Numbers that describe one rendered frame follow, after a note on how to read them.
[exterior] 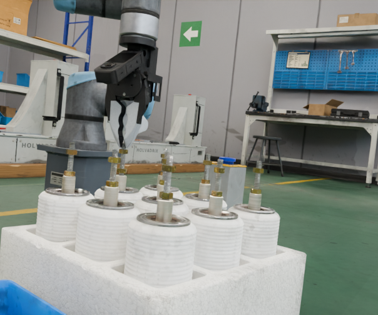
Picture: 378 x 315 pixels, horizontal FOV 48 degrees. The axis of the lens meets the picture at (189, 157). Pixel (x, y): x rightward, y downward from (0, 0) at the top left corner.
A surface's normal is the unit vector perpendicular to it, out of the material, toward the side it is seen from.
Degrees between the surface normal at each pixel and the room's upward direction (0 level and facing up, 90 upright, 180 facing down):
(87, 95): 90
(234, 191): 90
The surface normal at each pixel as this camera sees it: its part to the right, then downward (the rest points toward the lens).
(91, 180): 0.84, 0.11
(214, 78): -0.54, -0.01
